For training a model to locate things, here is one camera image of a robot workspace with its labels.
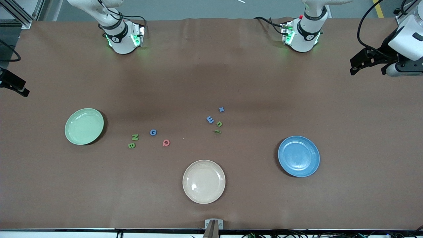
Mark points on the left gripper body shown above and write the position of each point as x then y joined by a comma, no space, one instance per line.
384,52

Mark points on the green foam letter B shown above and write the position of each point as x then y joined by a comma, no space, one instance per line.
131,145

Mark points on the red foam letter Q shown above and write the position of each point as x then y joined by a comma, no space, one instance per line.
164,142

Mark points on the blue foam letter m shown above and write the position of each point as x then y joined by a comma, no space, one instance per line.
210,119

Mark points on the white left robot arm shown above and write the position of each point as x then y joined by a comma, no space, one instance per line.
302,41

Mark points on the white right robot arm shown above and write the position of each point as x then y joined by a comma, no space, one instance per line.
120,43

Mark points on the light green plate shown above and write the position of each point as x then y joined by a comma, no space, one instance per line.
84,126

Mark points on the blue plate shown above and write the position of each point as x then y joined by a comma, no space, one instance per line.
298,156

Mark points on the brown table cover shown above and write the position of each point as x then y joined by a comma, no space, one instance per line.
211,82

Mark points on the beige plate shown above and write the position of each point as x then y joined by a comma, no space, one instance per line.
204,181

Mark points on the aluminium frame profile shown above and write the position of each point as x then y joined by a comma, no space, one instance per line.
401,19
19,15

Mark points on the grey metal camera bracket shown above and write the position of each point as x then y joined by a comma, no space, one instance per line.
213,231

